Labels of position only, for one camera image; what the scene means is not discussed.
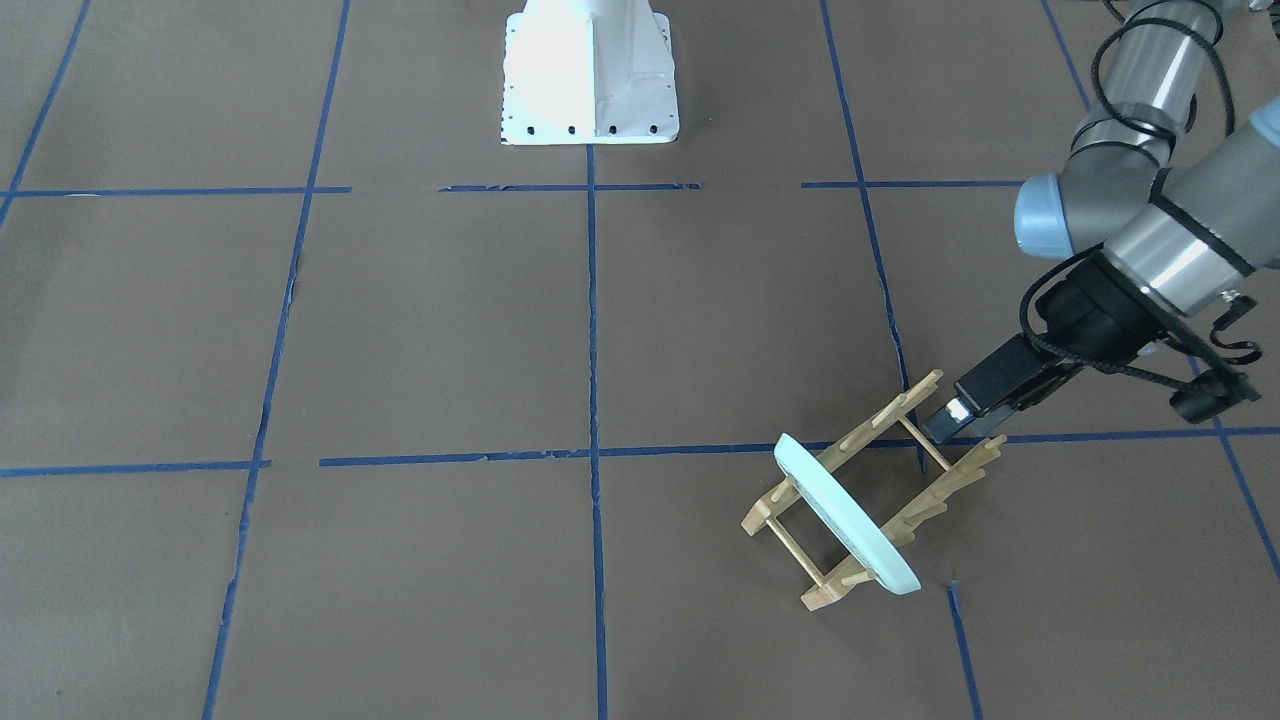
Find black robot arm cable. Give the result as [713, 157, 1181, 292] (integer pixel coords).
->
[1018, 0, 1263, 401]

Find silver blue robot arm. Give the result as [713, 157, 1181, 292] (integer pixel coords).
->
[923, 1, 1279, 442]

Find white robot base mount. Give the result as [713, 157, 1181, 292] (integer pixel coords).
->
[500, 1, 681, 146]

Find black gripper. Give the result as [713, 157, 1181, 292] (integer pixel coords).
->
[922, 252, 1171, 445]

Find wooden dish rack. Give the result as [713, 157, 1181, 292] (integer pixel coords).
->
[741, 370, 1007, 611]

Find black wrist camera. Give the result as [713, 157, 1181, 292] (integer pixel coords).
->
[1165, 290, 1263, 424]

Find light green round plate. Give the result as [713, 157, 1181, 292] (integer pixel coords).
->
[773, 433, 922, 594]

